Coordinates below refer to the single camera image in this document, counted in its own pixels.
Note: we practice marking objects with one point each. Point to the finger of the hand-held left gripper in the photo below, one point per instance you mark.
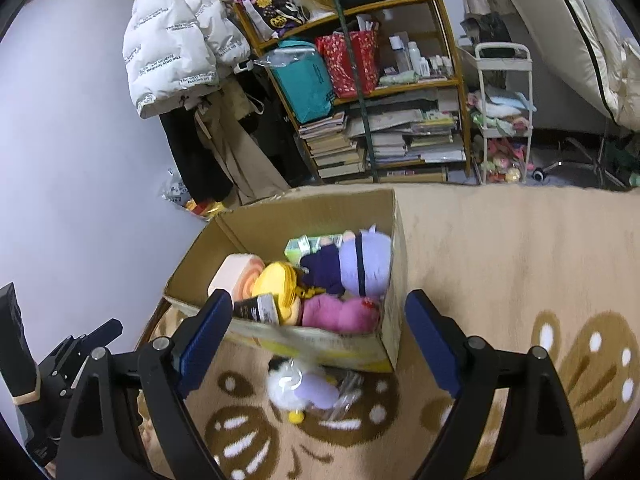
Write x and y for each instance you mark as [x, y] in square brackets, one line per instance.
[17, 350]
[80, 355]

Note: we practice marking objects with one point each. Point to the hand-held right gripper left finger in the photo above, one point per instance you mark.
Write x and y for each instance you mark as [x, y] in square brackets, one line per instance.
[205, 345]

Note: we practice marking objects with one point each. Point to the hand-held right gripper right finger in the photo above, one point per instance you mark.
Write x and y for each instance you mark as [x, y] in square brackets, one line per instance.
[432, 345]

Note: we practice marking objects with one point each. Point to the pink roll cake plush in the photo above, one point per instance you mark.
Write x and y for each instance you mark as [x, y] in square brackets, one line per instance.
[237, 275]

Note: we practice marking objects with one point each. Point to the yellow bear plush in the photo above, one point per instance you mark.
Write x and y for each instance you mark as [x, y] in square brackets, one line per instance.
[277, 285]

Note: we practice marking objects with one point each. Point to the pink plush toy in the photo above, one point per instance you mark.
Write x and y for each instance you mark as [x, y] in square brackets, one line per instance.
[335, 312]

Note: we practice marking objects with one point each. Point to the lavender-haired plush doll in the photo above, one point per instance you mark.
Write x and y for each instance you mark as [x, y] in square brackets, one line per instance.
[360, 260]

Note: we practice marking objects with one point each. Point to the white purple plush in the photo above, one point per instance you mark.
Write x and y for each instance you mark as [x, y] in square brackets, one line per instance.
[310, 390]

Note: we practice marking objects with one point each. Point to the printed cardboard box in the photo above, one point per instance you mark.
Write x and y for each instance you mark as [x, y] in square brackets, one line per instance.
[310, 210]

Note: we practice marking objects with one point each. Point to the beige printed blanket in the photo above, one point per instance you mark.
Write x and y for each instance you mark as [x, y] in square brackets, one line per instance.
[500, 240]

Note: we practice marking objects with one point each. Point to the plastic bag of toys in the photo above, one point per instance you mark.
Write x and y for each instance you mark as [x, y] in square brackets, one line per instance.
[187, 200]

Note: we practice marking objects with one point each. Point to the black hanging coat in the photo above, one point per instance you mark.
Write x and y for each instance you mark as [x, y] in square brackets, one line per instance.
[195, 160]

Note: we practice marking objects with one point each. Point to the beige hanging trousers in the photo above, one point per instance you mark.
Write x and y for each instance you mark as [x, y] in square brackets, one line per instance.
[245, 160]

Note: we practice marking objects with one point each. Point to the pile of magazines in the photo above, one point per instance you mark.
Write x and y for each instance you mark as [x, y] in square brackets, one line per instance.
[415, 135]

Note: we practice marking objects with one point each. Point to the stack of old books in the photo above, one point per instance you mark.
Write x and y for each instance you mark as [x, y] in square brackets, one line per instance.
[332, 150]

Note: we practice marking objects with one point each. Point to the black hanging garment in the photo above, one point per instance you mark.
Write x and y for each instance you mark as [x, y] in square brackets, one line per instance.
[272, 130]

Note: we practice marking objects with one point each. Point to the wooden shelf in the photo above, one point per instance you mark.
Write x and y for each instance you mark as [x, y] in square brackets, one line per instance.
[462, 110]

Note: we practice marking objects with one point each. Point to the white trolley cart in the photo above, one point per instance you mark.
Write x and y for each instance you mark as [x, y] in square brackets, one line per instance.
[482, 110]

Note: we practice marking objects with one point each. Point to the green pole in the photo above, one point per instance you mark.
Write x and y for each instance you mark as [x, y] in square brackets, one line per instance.
[361, 95]

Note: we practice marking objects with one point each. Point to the light green folded cloth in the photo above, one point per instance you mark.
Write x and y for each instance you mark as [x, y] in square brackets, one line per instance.
[397, 78]

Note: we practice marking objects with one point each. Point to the teal paper bag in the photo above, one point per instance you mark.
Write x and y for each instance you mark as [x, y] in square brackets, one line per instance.
[305, 85]

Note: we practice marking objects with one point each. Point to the row of cosmetic bottles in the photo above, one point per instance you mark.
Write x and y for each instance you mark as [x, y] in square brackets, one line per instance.
[415, 57]

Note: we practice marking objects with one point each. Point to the red gift bag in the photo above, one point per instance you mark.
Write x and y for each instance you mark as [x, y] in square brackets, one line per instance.
[345, 65]

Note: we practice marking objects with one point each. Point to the crumpled clear plastic bag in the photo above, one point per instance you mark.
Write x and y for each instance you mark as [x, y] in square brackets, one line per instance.
[285, 57]

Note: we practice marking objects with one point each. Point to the white puffer jacket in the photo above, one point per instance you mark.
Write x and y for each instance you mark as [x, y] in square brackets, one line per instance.
[170, 45]

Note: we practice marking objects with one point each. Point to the dark grey cloth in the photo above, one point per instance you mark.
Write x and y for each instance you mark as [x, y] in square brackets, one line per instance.
[487, 32]

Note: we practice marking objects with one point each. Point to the cartoon printed tote bag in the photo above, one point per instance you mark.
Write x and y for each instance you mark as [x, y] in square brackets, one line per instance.
[265, 0]

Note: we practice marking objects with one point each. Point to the cream padded chair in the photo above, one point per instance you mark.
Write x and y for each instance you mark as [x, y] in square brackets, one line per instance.
[565, 20]

